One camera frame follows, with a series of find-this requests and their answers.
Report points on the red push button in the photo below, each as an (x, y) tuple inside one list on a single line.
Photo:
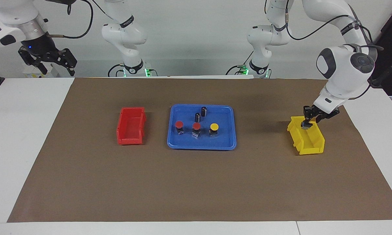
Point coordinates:
[(179, 124), (196, 126)]

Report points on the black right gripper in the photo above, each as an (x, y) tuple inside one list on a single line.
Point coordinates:
[(42, 50)]

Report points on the blue plastic tray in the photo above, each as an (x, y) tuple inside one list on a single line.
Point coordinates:
[(222, 140)]

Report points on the black cylindrical capacitor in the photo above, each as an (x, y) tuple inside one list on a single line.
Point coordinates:
[(197, 117), (203, 111)]

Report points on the red plastic bin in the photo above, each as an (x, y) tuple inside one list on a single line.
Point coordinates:
[(127, 127)]

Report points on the yellow push button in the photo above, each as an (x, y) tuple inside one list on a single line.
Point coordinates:
[(214, 126), (306, 127)]

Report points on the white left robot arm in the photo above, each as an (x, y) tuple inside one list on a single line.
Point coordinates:
[(342, 75)]

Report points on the yellow plastic bin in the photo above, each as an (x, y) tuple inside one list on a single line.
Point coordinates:
[(313, 143)]

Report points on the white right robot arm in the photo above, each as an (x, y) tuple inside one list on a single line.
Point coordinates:
[(13, 13)]

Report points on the brown table mat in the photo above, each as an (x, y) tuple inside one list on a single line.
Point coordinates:
[(196, 182)]

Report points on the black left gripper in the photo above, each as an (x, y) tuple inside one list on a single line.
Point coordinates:
[(316, 114)]

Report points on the white power box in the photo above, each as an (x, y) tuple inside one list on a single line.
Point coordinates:
[(31, 74)]

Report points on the black stand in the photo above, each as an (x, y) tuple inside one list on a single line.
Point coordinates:
[(391, 65)]

